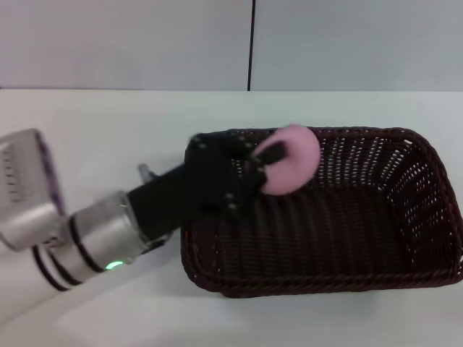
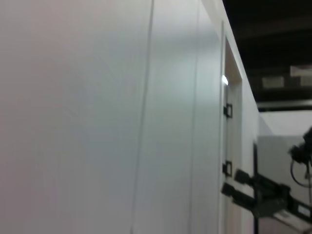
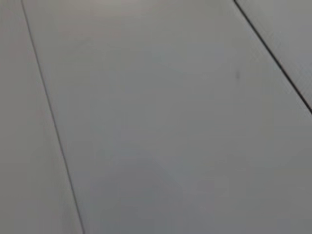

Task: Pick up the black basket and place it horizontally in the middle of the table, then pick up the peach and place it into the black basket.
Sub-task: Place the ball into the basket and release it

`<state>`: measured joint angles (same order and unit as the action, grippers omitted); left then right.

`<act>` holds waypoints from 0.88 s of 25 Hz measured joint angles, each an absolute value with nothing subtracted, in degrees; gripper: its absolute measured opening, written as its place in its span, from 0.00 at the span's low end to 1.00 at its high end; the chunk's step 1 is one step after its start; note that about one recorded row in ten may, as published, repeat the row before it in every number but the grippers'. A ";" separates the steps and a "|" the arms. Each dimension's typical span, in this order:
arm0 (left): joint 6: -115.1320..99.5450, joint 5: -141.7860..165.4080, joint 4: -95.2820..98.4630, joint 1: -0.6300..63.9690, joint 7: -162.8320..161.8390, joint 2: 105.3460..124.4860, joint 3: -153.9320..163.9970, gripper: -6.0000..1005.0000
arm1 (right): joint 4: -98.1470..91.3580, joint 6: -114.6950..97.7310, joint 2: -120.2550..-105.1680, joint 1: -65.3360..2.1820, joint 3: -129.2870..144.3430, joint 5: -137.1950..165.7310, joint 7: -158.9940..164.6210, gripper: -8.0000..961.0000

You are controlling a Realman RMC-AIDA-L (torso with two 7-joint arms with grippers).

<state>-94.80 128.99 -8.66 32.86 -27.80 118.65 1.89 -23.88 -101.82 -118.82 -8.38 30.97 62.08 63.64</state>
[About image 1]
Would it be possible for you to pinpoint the dark brown woven basket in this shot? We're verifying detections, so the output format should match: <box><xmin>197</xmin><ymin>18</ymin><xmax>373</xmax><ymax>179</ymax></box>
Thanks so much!
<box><xmin>179</xmin><ymin>126</ymin><xmax>463</xmax><ymax>299</ymax></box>

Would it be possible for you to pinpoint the pink peach-shaped ball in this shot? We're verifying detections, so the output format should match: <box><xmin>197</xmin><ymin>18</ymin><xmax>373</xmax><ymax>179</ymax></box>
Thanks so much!
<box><xmin>258</xmin><ymin>123</ymin><xmax>321</xmax><ymax>197</ymax></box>

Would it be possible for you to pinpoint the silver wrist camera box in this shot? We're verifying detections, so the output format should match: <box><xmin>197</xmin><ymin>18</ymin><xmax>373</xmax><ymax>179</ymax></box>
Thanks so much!
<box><xmin>0</xmin><ymin>128</ymin><xmax>67</xmax><ymax>252</ymax></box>

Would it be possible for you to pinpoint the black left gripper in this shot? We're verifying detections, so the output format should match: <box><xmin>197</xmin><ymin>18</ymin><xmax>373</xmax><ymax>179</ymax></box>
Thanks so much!
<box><xmin>126</xmin><ymin>132</ymin><xmax>288</xmax><ymax>236</ymax></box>

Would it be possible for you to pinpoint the black vertical wall strip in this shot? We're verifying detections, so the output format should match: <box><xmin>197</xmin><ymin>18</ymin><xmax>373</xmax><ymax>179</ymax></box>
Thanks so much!
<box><xmin>247</xmin><ymin>0</ymin><xmax>256</xmax><ymax>92</ymax></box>

